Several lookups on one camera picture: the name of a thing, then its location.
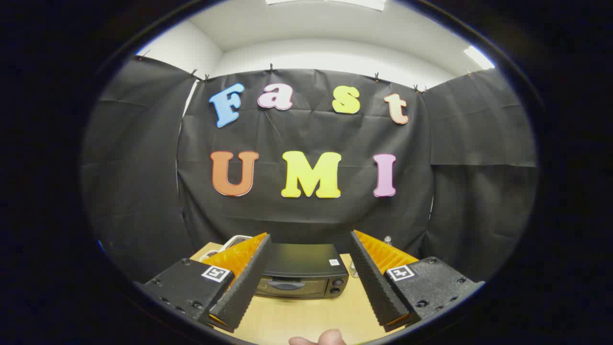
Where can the white slot toaster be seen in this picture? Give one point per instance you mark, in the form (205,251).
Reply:
(229,240)

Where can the ceiling light panel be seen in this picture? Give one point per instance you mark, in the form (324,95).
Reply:
(479,57)
(325,3)

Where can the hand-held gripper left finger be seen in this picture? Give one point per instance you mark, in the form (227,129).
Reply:
(249,282)

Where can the black toaster oven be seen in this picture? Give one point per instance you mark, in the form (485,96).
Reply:
(306,261)

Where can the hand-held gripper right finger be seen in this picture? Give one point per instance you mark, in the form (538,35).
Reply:
(376,287)

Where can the black backdrop cloth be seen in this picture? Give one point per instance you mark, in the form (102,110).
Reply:
(306,129)

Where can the clear drinking glass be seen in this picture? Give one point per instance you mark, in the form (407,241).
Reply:
(354,270)

